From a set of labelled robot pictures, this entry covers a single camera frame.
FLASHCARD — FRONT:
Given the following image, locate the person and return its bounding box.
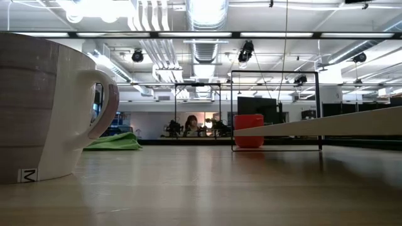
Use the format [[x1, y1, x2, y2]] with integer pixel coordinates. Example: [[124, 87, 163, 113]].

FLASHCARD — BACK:
[[183, 114, 202, 137]]

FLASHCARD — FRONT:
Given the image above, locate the red mug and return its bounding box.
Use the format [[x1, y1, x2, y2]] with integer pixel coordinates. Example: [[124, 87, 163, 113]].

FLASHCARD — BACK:
[[234, 114, 265, 149]]

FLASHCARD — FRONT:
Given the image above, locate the black background frame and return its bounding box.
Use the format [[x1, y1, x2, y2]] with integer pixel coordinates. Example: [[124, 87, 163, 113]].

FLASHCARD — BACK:
[[173, 82, 222, 139]]

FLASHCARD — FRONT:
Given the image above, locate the white purple striped mug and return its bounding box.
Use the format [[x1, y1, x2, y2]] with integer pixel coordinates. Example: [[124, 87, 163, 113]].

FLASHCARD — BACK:
[[0, 33, 120, 185]]

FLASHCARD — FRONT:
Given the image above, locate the black monitor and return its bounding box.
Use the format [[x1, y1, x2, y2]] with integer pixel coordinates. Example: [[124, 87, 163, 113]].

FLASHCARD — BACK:
[[237, 96, 279, 125]]

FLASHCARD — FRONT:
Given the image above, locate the wooden shelf black metal frame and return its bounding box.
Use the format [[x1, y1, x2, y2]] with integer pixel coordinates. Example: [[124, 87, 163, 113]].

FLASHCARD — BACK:
[[231, 70, 402, 152]]

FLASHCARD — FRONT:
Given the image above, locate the green cloth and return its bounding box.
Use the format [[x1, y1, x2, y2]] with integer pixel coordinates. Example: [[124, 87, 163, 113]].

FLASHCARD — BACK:
[[83, 131, 143, 151]]

